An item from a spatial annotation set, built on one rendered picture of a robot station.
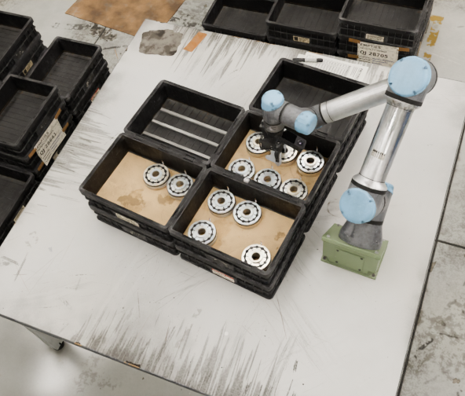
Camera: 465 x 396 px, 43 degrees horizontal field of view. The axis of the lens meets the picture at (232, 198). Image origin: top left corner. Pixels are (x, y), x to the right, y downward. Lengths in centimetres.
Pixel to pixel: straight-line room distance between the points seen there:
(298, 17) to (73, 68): 130
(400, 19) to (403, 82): 152
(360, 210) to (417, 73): 45
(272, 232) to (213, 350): 46
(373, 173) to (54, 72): 215
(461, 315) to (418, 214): 77
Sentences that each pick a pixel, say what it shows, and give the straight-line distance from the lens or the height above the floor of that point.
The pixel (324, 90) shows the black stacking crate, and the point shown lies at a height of 83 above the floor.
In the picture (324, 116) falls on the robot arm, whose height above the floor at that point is 110.
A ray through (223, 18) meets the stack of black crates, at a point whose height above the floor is 27.
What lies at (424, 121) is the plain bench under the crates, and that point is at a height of 70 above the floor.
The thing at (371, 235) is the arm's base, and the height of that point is 90.
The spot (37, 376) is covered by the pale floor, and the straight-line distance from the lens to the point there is 306.
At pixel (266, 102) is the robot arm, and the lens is 198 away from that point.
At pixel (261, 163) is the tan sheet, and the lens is 229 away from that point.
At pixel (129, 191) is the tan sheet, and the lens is 232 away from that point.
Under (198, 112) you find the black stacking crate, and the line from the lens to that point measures 248.
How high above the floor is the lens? 271
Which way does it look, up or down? 58 degrees down
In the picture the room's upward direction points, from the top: 12 degrees counter-clockwise
